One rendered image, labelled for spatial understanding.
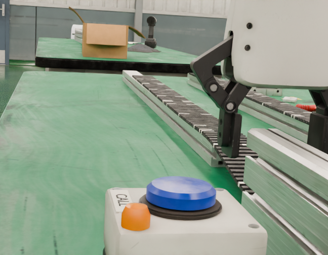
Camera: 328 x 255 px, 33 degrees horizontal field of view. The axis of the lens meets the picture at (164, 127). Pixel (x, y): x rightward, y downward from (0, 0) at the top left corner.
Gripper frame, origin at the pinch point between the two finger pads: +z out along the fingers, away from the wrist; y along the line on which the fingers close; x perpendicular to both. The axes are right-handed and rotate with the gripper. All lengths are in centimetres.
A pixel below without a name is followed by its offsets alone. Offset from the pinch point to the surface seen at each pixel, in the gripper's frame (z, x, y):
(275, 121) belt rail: 5.2, -42.9, -17.9
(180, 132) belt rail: 5.5, -32.6, 1.2
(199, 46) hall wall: 28, -1091, -275
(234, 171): 4.4, -6.2, 1.4
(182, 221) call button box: 0.4, 19.1, 12.9
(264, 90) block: 5, -88, -33
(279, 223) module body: 3.1, 12.2, 4.2
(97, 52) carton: 4, -209, 1
